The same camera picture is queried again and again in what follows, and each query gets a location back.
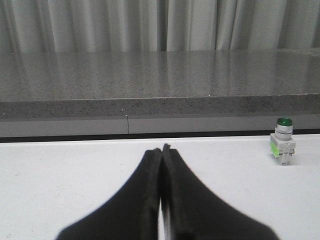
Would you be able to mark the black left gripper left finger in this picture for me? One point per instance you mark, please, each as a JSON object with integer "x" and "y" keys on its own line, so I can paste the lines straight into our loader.
{"x": 132, "y": 213}

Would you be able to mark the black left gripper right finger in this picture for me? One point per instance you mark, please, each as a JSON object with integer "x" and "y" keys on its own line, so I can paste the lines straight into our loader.
{"x": 193, "y": 212}

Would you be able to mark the grey stone countertop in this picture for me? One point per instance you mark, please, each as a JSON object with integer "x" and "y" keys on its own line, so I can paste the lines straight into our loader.
{"x": 127, "y": 93}

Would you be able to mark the grey curtain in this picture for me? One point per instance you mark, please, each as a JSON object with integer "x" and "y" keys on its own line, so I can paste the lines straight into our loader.
{"x": 62, "y": 26}

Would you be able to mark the green pushbutton switch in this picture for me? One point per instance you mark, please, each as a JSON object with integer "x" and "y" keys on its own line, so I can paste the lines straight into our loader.
{"x": 282, "y": 145}

